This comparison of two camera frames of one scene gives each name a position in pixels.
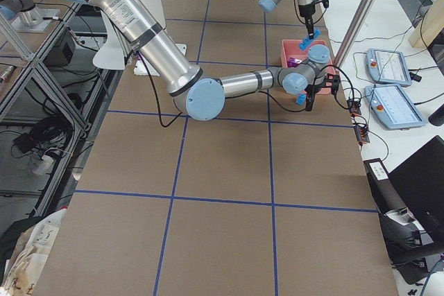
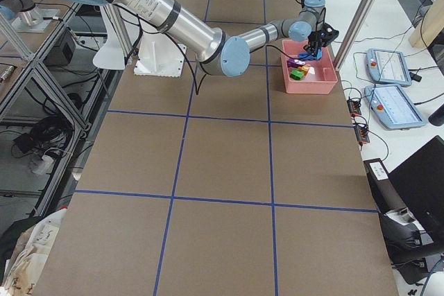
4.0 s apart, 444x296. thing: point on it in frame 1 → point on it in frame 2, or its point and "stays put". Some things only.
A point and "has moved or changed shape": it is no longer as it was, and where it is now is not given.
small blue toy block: (301, 98) has moved or changed shape
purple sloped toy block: (293, 62) stays put
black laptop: (420, 179) stays put
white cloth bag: (29, 256) stays put
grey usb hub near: (354, 107) stays put
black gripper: (331, 81) → (327, 35)
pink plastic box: (317, 52) stays put
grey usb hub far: (362, 134) stays put
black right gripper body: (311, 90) → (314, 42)
